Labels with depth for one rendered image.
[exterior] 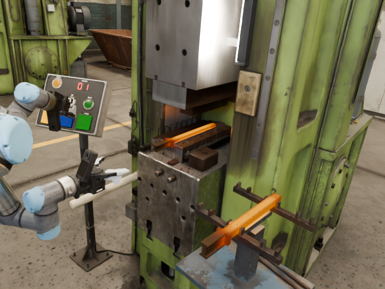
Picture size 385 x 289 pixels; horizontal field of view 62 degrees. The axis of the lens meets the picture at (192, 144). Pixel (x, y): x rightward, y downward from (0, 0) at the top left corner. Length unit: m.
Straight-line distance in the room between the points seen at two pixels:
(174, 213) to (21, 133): 0.86
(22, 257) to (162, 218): 1.15
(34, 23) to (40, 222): 5.09
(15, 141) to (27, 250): 1.69
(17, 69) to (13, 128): 5.20
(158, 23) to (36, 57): 4.79
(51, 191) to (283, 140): 0.87
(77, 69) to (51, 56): 0.75
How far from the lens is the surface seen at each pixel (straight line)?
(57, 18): 6.27
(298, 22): 1.25
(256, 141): 1.37
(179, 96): 1.37
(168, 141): 1.44
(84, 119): 1.68
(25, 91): 1.31
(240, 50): 1.30
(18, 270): 2.38
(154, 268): 1.96
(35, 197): 1.11
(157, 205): 1.59
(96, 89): 1.70
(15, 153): 0.87
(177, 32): 1.35
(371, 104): 6.50
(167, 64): 1.40
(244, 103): 1.33
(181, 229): 1.54
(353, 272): 2.58
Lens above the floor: 1.58
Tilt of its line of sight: 23 degrees down
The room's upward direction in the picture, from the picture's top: 4 degrees clockwise
